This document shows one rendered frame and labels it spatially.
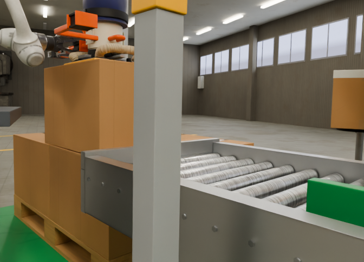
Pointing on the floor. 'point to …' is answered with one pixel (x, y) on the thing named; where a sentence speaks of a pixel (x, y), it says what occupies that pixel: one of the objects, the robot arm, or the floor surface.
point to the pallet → (59, 236)
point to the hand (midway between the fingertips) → (81, 47)
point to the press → (6, 71)
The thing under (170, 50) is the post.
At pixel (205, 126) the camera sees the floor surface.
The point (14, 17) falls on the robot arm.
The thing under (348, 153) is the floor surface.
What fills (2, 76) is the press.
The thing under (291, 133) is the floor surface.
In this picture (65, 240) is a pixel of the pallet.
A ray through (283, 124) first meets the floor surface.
